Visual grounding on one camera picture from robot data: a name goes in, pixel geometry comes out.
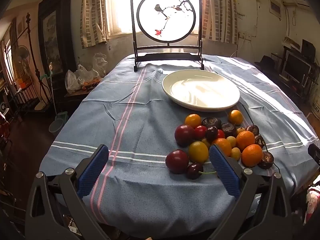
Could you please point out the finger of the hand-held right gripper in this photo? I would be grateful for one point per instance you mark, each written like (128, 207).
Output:
(315, 153)

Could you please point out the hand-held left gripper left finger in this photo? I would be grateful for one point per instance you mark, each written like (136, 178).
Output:
(93, 170)

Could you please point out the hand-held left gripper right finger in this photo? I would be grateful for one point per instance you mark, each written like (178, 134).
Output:
(223, 170)

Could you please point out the small yellow longan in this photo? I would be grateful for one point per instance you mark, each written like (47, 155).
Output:
(235, 153)
(206, 142)
(231, 141)
(240, 130)

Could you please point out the mandarin orange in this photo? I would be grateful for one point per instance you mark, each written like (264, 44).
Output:
(224, 145)
(252, 155)
(245, 140)

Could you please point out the dark cherry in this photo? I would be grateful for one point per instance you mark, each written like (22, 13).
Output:
(194, 170)
(211, 133)

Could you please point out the yellow plum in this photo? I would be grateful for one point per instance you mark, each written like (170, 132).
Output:
(198, 151)
(192, 120)
(235, 117)

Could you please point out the dark water chestnut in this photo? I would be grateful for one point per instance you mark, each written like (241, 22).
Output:
(228, 129)
(252, 129)
(260, 141)
(266, 160)
(211, 122)

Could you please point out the red plum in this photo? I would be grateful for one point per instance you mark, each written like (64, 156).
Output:
(177, 161)
(184, 135)

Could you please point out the white ceramic plate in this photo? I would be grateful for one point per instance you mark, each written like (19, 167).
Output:
(200, 92)

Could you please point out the red cherry tomato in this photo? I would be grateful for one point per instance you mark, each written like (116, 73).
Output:
(220, 133)
(200, 132)

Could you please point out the floral clothing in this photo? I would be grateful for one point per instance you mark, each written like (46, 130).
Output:
(312, 200)

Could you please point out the pale green bucket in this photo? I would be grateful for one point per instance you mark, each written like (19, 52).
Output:
(57, 125)

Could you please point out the dark wooden side table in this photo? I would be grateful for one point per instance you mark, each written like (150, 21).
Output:
(75, 97)

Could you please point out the blue striped tablecloth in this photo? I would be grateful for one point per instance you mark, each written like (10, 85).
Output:
(150, 120)

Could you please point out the computer monitor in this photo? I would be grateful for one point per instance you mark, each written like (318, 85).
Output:
(296, 67)

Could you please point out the clear plastic bag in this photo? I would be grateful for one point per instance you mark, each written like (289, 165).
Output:
(100, 63)
(75, 80)

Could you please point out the black hat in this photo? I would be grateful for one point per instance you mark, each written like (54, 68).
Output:
(267, 61)

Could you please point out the black speaker box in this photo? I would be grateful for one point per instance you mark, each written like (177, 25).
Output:
(308, 48)

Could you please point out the standing electric fan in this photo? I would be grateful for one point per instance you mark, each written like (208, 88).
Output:
(23, 56)

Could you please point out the dark framed painting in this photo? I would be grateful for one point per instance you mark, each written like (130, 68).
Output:
(53, 35)

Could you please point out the grey brick-pattern curtain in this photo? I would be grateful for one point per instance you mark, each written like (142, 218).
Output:
(91, 15)
(220, 10)

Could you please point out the bright window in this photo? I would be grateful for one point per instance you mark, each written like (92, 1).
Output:
(117, 10)

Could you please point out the round painted table screen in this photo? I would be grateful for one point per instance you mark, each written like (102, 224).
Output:
(162, 17)

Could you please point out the white wall socket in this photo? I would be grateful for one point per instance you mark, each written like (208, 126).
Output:
(245, 35)

